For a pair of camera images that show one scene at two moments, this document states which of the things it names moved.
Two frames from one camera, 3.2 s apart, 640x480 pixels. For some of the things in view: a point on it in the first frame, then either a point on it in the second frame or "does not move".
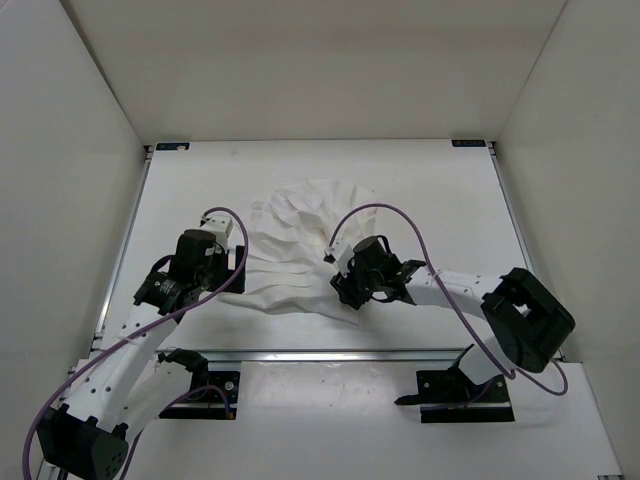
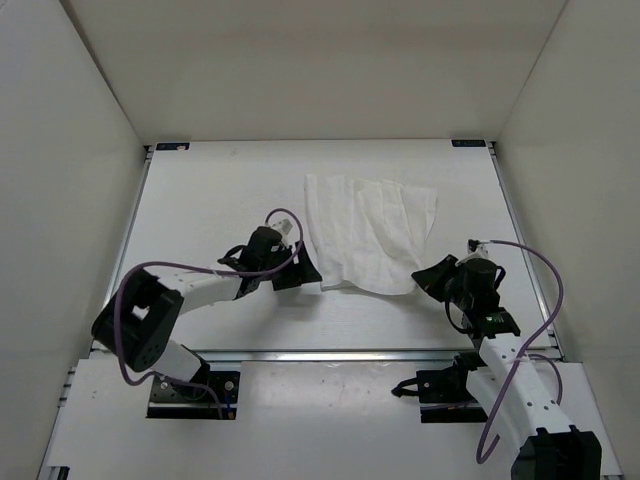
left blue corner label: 173,146 does not move
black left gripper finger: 238,284 to 297,273
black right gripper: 345,288 to 430,279
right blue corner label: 469,143 does not move
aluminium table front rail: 335,355 does not move
